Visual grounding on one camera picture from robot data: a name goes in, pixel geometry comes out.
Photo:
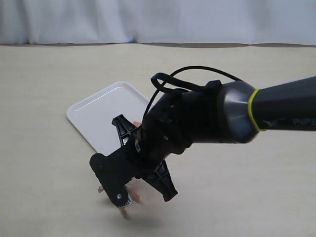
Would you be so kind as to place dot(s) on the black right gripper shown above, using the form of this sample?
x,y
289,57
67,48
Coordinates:
x,y
163,131

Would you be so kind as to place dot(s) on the wooden notched puzzle piece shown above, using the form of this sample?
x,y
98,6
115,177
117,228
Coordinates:
x,y
137,123
124,213
135,196
100,189

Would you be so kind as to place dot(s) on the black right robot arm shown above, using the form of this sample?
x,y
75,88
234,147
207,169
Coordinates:
x,y
236,112

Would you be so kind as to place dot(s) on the white rectangular plastic tray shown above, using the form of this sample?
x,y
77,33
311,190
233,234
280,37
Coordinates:
x,y
92,116

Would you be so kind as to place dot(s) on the white fabric backdrop curtain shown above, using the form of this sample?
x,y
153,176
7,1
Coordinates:
x,y
158,21

